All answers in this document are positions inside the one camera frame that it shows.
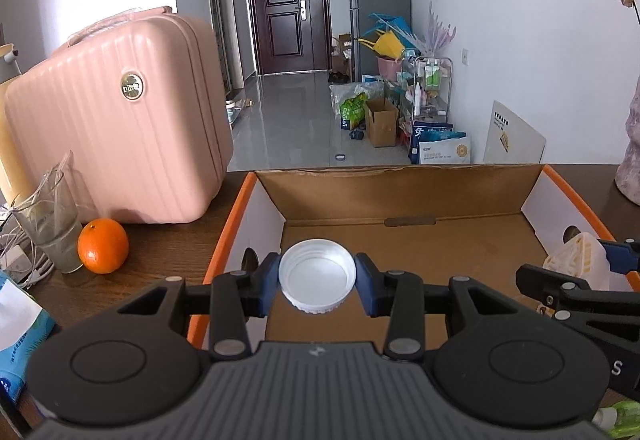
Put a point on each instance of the clear glass cup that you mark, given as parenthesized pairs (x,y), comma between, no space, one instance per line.
(55,230)

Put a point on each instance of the yellow bag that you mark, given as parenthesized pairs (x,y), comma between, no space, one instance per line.
(385,45)

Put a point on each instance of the dark shoes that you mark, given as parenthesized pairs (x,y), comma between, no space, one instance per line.
(339,77)

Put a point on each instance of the clear bottle green cap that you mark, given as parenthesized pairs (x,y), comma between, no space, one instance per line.
(620,420)

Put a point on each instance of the blue and white package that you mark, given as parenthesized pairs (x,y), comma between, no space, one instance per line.
(440,147)

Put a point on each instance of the green bag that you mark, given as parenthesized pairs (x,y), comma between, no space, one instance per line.
(354,112)

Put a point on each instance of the red cardboard box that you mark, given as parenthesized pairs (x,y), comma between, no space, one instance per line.
(425,260)

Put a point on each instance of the pale purple hangers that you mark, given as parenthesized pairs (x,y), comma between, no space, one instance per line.
(437,32)

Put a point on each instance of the white flat board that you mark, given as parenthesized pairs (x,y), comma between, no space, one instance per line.
(515,135)

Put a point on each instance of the blue tissue pack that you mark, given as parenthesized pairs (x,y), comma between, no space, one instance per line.
(20,335)

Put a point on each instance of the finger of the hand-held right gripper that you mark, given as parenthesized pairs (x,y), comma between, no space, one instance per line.
(622,256)
(555,280)

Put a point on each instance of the orange fruit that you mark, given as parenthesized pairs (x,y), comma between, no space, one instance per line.
(102,246)

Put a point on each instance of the white plastic cap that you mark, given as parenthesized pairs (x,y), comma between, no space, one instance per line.
(315,277)

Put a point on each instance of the dark blue cloth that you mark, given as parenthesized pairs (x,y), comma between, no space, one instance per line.
(358,135)

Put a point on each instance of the metal rack with bottles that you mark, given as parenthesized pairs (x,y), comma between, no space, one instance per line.
(425,90)

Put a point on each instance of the small cardboard boxes by door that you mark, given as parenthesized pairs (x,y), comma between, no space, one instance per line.
(344,51)

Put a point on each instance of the dark brown entrance door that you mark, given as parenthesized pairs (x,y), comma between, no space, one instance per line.
(287,20)

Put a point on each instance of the white wall outlet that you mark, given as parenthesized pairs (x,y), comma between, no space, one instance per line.
(466,57)

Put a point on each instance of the open brown cardboard box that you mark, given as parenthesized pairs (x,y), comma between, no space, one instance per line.
(382,127)

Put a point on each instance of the yellow thermos jug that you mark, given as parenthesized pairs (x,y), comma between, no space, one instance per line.
(10,170)

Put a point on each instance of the blue dustpan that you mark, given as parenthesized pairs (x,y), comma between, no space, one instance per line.
(395,25)

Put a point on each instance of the pink bucket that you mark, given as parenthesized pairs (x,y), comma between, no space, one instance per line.
(389,68)

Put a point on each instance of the pet bowls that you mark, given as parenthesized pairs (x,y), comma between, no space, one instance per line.
(235,107)

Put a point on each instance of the pale purple ceramic vase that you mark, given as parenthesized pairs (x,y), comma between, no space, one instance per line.
(631,160)

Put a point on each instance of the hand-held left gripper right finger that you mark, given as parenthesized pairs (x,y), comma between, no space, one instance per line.
(369,285)

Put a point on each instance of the pink hard-shell suitcase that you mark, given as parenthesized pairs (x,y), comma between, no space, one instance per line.
(125,145)

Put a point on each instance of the clear plastic bag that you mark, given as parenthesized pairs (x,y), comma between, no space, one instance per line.
(345,92)

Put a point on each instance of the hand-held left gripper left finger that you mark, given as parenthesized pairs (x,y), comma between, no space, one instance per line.
(267,282)

